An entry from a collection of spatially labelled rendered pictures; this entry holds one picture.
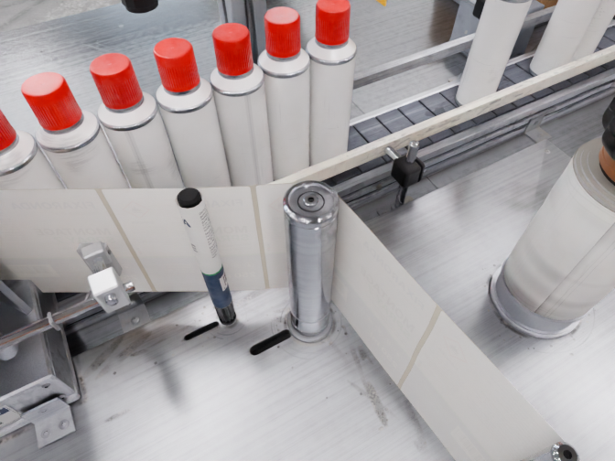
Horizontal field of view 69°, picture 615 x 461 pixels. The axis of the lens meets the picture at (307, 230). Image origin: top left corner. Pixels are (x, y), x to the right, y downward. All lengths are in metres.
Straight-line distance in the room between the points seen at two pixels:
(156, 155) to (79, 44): 0.58
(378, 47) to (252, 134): 0.49
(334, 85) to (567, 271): 0.28
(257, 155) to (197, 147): 0.07
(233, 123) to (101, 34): 0.60
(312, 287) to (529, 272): 0.19
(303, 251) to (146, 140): 0.19
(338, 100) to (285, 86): 0.07
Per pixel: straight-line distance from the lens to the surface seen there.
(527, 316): 0.48
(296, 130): 0.50
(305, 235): 0.30
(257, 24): 0.59
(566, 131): 0.82
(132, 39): 0.98
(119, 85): 0.41
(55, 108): 0.41
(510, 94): 0.70
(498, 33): 0.64
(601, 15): 0.82
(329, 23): 0.46
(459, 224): 0.55
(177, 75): 0.42
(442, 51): 0.67
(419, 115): 0.68
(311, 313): 0.40
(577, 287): 0.43
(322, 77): 0.48
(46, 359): 0.43
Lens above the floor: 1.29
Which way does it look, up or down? 53 degrees down
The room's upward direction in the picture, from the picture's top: straight up
